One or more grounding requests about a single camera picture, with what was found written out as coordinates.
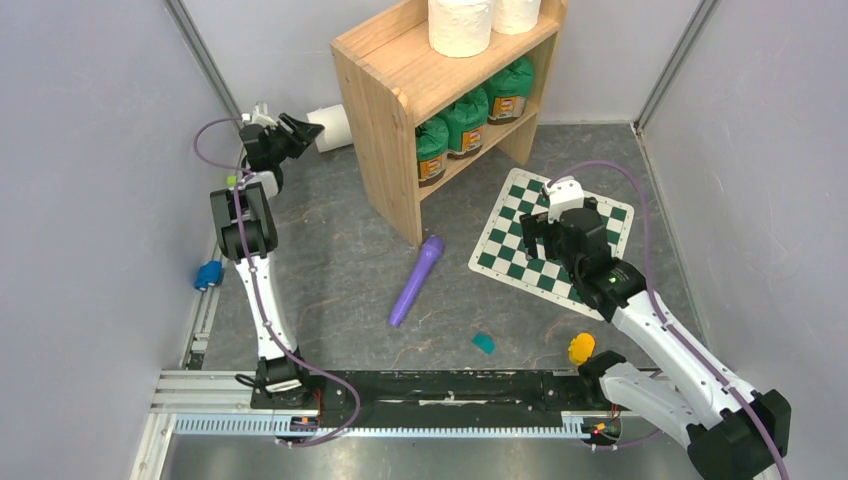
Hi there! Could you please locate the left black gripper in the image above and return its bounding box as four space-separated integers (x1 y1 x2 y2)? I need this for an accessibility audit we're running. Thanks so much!
268 113 325 164

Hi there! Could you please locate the white toilet roll back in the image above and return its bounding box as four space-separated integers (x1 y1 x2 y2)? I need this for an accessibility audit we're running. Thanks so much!
307 104 353 153

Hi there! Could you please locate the white toilet roll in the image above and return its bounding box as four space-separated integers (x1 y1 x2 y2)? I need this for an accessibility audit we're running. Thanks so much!
427 0 493 58
307 104 353 153
492 0 541 35

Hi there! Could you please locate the green roll orange label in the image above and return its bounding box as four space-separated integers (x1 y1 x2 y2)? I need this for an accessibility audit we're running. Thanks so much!
437 87 489 159

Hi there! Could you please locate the white toilet roll front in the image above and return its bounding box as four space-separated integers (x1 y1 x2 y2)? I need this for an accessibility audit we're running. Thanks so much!
492 0 541 35

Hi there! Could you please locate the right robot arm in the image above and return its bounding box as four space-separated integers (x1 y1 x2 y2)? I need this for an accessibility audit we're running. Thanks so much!
520 198 791 479

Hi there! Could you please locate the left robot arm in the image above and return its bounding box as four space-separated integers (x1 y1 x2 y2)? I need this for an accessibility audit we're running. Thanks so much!
210 104 324 408

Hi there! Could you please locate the wooden shelf unit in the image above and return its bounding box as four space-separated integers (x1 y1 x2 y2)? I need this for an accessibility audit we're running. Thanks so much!
330 0 568 247

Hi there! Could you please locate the green white chessboard mat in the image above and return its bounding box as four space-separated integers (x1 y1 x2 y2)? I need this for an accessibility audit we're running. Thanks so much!
469 169 651 323

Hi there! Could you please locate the purple toy microphone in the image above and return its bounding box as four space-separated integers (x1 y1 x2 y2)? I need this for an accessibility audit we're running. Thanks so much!
387 236 445 328

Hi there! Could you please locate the yellow toy piece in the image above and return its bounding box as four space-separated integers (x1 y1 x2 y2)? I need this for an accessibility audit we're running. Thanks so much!
567 332 596 366

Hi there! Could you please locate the teal small block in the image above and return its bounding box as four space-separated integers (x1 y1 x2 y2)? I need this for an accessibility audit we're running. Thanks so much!
472 332 496 355

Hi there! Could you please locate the blue toy car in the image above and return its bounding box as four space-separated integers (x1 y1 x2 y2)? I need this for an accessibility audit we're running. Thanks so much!
194 260 224 292

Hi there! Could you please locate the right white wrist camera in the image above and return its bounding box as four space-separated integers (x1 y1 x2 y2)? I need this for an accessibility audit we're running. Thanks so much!
543 176 585 224

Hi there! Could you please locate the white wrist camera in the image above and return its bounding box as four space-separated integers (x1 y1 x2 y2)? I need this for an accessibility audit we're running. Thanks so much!
543 176 585 224
241 101 278 127

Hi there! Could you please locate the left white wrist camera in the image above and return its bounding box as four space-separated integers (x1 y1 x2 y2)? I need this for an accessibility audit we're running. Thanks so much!
241 101 278 127

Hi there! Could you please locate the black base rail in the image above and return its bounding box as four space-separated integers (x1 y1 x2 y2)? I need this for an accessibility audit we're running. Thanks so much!
251 368 644 432

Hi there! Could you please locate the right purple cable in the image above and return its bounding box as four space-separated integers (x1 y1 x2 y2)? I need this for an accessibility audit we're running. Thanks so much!
546 160 790 480

